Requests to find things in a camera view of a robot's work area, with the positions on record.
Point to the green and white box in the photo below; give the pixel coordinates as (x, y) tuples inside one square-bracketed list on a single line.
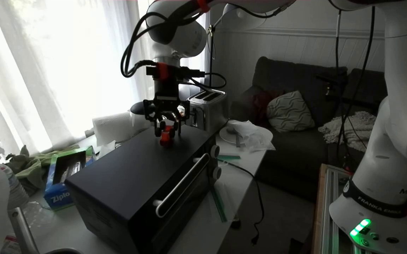
[(28, 169)]

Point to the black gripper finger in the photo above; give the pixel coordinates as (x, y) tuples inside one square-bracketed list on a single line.
[(177, 125), (158, 127)]

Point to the black wrist camera red mount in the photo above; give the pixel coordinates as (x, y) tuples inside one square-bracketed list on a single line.
[(165, 72)]

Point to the white crumpled blanket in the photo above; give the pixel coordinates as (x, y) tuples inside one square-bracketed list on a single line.
[(349, 128)]

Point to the dark grey sofa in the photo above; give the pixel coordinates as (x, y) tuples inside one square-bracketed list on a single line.
[(302, 155)]

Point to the black toaster oven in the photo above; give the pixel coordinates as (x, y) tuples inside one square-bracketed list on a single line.
[(137, 187)]

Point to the sheer white curtain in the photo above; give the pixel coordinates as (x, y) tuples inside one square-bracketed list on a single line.
[(62, 65)]

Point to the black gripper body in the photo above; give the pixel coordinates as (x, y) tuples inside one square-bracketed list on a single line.
[(165, 106)]

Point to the silver two-slot toaster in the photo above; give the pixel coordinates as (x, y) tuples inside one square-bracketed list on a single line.
[(208, 110)]

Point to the white foam block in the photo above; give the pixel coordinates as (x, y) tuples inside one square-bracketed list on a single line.
[(116, 127)]

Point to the clear zip bag green strip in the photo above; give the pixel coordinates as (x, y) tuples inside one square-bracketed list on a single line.
[(219, 204), (229, 156)]

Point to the wooden workbench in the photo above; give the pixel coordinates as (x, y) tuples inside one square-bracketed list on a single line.
[(317, 211)]

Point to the dark red cushion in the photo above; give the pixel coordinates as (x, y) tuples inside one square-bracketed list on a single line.
[(260, 106)]

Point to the light grey cushion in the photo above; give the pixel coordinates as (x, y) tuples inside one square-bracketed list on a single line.
[(290, 111)]

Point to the blue Ziploc box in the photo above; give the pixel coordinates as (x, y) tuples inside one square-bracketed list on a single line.
[(56, 194)]

